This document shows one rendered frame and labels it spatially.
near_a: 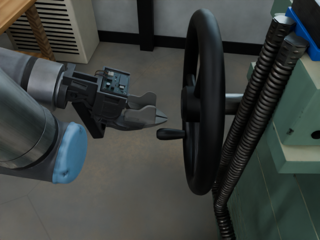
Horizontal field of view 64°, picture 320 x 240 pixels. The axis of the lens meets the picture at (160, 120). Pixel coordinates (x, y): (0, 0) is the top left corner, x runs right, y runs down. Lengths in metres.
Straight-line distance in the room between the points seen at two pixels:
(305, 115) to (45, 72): 0.38
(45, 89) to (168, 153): 0.95
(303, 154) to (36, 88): 0.40
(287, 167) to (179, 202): 0.91
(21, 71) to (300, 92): 0.40
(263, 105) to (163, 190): 0.95
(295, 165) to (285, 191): 0.22
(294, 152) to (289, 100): 0.06
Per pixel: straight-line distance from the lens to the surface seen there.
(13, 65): 0.49
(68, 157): 0.37
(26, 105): 0.31
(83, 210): 1.24
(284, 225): 0.58
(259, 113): 0.35
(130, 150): 1.35
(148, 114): 0.50
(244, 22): 1.89
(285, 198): 0.56
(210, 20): 0.35
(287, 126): 0.31
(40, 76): 0.47
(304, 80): 0.29
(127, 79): 0.49
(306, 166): 0.34
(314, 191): 0.47
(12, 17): 1.42
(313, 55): 0.30
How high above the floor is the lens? 1.12
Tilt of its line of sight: 50 degrees down
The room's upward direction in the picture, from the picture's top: straight up
